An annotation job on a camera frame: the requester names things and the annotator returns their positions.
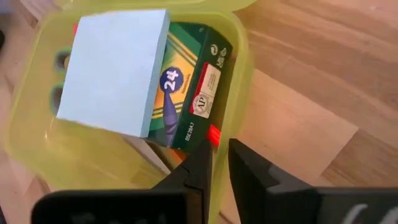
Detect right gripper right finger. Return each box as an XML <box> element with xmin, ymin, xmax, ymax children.
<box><xmin>228</xmin><ymin>138</ymin><xmax>398</xmax><ymax>224</ymax></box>

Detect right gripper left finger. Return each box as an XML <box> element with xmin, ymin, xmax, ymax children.
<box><xmin>30</xmin><ymin>138</ymin><xmax>214</xmax><ymax>224</ymax></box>

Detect green yellow crayon box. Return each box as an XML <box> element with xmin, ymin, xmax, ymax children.
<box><xmin>146</xmin><ymin>21</ymin><xmax>234</xmax><ymax>153</ymax></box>

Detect blue sticky note pad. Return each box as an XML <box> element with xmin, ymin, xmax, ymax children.
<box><xmin>55</xmin><ymin>8</ymin><xmax>171</xmax><ymax>139</ymax></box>

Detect yellow-green plastic case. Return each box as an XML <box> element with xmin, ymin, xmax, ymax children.
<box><xmin>6</xmin><ymin>0</ymin><xmax>259</xmax><ymax>224</ymax></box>

